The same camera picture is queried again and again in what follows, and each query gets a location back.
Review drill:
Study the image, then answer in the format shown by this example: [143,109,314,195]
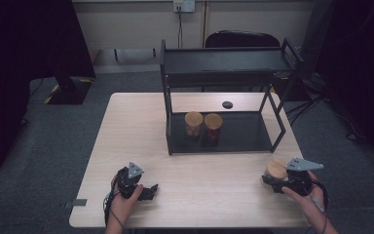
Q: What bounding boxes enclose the heap of pale nuts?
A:
[186,125,203,138]

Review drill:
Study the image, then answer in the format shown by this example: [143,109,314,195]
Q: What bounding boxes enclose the black metal shelf rack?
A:
[159,37,306,156]

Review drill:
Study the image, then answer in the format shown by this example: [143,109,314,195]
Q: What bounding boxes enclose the black wall socket cable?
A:
[176,5,185,50]

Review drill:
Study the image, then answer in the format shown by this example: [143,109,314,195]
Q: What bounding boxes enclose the dark curtain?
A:
[315,0,374,170]
[0,0,97,179]

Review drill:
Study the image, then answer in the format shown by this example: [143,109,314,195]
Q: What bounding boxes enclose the black stand base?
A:
[43,75,94,106]

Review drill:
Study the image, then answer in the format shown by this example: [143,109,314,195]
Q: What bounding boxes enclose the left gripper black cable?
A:
[102,189,125,229]

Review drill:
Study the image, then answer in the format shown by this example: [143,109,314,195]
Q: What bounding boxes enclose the white wall socket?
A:
[172,0,197,14]

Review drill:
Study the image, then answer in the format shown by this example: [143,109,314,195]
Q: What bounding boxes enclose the grey tape strip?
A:
[62,198,89,209]

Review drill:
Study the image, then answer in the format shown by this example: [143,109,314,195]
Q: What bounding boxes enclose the person's left hand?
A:
[107,184,144,224]

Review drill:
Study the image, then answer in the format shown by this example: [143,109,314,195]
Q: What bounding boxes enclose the glass jar of red dates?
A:
[203,112,224,144]

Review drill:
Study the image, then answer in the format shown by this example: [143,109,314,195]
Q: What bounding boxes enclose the black chair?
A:
[204,29,281,49]

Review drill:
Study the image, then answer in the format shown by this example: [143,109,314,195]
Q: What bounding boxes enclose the person's right hand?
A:
[281,172,327,225]

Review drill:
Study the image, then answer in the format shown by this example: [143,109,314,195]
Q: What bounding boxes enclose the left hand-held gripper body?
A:
[116,161,145,200]

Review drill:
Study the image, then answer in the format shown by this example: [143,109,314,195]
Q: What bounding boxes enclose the glass jar with wooden lid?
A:
[263,158,289,183]

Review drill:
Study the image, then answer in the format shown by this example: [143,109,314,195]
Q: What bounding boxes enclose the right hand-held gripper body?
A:
[283,157,324,197]

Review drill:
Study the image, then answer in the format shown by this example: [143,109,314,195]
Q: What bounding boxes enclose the glass jar of pale nuts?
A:
[183,111,205,141]

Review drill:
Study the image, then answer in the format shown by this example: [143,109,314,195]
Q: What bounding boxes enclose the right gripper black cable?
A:
[311,178,331,234]

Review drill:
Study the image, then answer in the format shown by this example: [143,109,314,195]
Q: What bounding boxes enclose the heap of red dates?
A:
[206,128,222,141]

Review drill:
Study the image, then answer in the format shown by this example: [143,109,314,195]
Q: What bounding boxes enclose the black floor cables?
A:
[284,72,369,143]

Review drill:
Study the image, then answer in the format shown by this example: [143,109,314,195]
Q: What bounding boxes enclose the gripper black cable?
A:
[311,178,331,234]
[102,189,125,229]

